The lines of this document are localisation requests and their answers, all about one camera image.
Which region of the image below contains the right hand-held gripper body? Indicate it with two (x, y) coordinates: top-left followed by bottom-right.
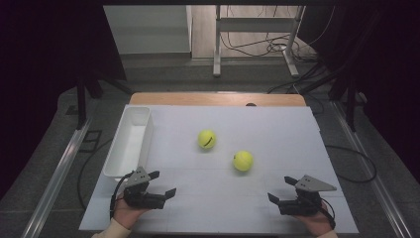
(277, 174), (338, 217)

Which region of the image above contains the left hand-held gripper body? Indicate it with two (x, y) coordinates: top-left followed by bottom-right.
(123, 166), (166, 210)

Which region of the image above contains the white plastic bin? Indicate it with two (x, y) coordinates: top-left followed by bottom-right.
(102, 106), (155, 182)

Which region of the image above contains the plain yellow tennis ball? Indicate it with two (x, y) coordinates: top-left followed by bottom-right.
(233, 150), (255, 173)

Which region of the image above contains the yellow tennis ball black mark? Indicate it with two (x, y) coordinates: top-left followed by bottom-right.
(197, 129), (217, 150)

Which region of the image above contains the person's left hand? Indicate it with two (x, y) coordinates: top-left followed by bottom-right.
(112, 196), (150, 231)

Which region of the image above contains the person's right hand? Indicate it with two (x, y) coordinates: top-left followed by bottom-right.
(295, 201), (335, 237)

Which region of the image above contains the white board sheet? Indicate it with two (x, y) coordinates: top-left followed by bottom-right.
(78, 104), (360, 234)

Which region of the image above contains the black tripod stand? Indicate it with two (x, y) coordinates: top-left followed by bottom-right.
(296, 62), (360, 133)
(75, 70), (133, 131)

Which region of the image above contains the white cabinet panel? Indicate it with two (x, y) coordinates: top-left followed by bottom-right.
(103, 4), (193, 56)

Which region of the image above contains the right hand-held gripper black cable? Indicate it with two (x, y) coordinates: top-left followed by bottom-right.
(318, 197), (337, 230)

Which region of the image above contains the black floor cable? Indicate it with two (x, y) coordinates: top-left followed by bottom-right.
(325, 144), (377, 184)
(77, 138), (114, 211)

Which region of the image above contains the aluminium floor rail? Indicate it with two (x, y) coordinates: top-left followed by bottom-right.
(331, 100), (414, 238)
(21, 118), (93, 238)

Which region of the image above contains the tangle of black floor cables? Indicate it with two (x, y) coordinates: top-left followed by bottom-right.
(220, 33), (318, 63)

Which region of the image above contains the white metal stand frame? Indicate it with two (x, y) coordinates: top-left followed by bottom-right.
(212, 4), (306, 78)

